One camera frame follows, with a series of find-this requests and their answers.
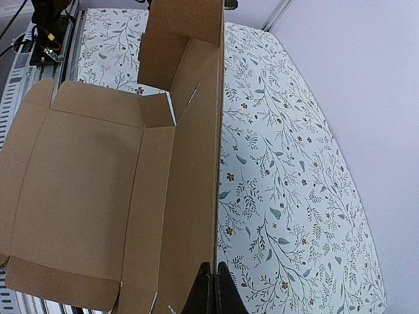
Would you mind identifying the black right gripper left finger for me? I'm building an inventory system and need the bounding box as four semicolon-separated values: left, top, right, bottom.
184;262;213;314

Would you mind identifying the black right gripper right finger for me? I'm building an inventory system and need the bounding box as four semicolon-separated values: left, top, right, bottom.
213;262;244;314

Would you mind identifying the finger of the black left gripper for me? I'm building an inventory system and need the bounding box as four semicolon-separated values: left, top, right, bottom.
224;0;238;9

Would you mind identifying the brown cardboard box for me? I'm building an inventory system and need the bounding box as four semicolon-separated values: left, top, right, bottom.
1;1;224;313

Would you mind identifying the floral patterned table mat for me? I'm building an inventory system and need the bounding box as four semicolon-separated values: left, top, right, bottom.
77;8;388;314

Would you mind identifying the left aluminium frame post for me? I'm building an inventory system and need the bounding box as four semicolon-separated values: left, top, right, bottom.
261;0;293;32

